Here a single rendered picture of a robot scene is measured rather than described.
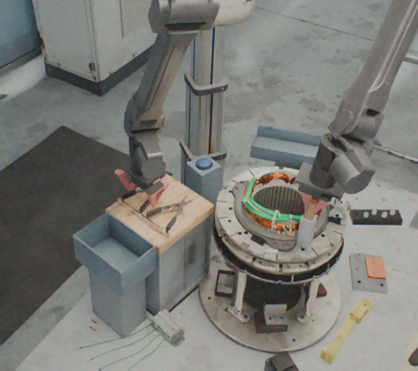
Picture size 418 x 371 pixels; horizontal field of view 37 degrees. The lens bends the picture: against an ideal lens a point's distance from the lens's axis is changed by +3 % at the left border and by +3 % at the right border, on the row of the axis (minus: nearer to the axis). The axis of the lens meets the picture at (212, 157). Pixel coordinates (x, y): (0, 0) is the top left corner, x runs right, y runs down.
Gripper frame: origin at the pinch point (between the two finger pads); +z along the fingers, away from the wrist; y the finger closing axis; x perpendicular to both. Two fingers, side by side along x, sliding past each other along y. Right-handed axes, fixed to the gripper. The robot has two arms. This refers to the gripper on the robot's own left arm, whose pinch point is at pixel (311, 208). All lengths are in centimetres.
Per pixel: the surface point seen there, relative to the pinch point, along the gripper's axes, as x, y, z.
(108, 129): 141, -129, 133
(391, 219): 49, 22, 38
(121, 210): -5.9, -43.7, 18.8
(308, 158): 35.3, -6.9, 15.7
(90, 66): 167, -157, 116
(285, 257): -5.6, -1.7, 11.6
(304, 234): -1.4, 0.6, 7.0
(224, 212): 1.6, -19.6, 13.3
